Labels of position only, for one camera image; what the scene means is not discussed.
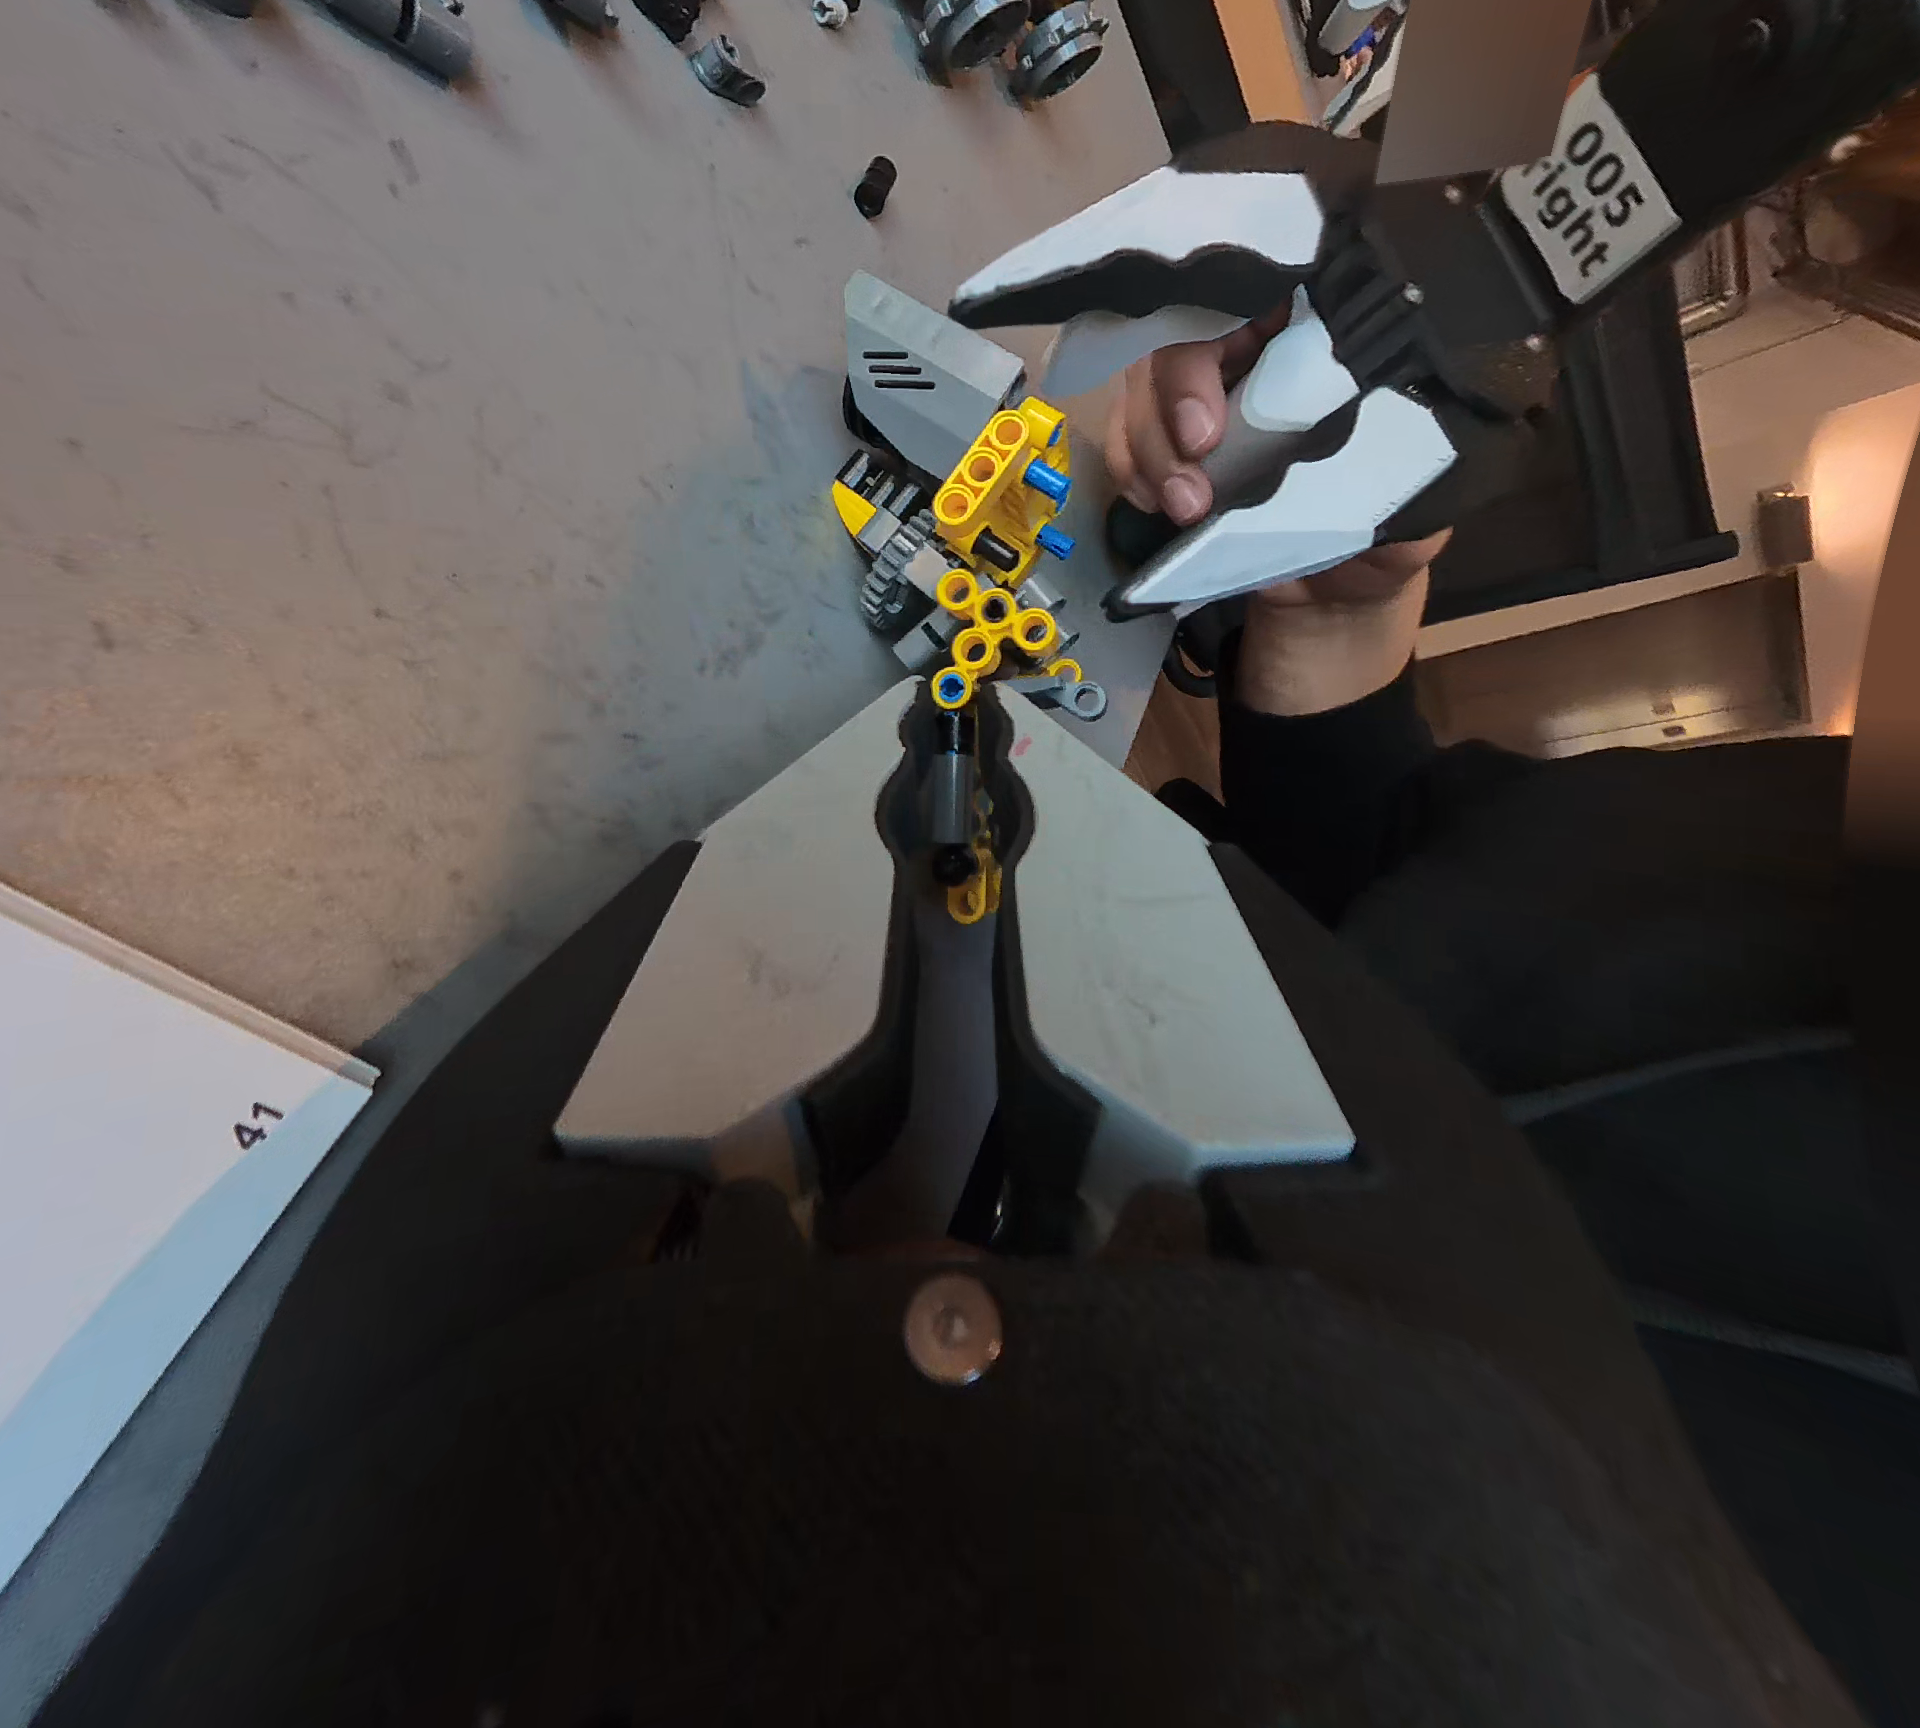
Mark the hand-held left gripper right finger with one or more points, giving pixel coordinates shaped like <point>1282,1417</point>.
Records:
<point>1171,992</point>

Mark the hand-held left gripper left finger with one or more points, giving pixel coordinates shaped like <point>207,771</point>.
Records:
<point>751,979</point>

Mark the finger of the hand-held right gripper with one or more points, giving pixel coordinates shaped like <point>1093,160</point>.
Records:
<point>1184,220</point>
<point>1320,512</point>

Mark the yellow brick arm with piston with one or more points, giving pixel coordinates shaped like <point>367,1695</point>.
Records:
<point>961,799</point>

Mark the yellow brick assembly with gear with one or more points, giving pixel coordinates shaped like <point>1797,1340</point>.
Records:
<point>998,483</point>

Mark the person's right forearm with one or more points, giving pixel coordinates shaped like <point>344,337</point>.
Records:
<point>1500,828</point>

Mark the person's right hand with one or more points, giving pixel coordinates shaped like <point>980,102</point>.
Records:
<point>1334,619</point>

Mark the small black cylinder brick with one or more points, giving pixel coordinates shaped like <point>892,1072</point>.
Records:
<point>874,186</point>

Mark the small grey connector brick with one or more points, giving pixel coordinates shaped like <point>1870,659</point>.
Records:
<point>729,75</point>

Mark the white instruction booklet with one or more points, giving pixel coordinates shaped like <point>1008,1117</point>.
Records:
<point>121,1158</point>

